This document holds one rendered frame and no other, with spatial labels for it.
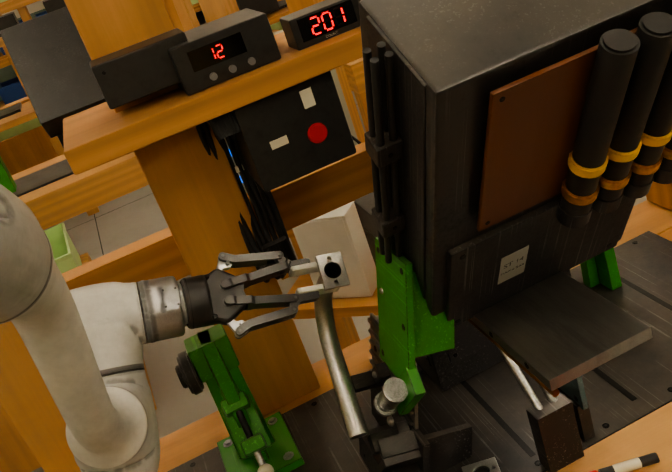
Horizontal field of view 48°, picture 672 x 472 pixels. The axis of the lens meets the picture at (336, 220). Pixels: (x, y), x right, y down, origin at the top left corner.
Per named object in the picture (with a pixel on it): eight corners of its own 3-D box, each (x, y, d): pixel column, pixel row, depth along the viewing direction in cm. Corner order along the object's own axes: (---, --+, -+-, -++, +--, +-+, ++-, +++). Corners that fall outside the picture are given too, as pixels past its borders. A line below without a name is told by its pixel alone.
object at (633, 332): (654, 344, 101) (651, 326, 99) (552, 399, 97) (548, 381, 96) (501, 244, 135) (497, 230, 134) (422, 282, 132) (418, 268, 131)
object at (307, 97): (358, 153, 126) (331, 69, 120) (266, 194, 123) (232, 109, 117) (334, 137, 137) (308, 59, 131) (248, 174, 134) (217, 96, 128)
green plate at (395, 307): (458, 381, 114) (458, 253, 107) (408, 394, 112) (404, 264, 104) (425, 346, 124) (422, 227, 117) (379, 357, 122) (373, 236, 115)
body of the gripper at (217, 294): (188, 324, 105) (253, 311, 108) (176, 268, 108) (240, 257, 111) (187, 339, 112) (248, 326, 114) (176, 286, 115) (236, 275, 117)
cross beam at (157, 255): (625, 78, 163) (619, 39, 159) (44, 340, 139) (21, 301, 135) (610, 75, 168) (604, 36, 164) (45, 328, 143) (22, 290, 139)
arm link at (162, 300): (135, 271, 106) (178, 264, 108) (138, 293, 114) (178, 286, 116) (147, 333, 103) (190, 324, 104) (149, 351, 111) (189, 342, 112)
